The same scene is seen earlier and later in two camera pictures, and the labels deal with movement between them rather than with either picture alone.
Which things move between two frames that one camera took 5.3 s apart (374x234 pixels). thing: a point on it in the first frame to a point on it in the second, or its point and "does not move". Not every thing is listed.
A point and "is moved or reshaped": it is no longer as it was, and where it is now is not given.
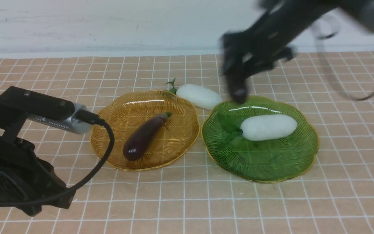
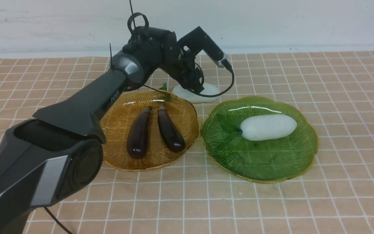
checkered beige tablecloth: (350, 189) does not move
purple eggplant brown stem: (239, 90) to (173, 138)
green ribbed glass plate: (263, 161) does not move
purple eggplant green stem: (141, 136) is moved or reshaped
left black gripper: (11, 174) to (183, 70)
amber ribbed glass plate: (177, 135) does not move
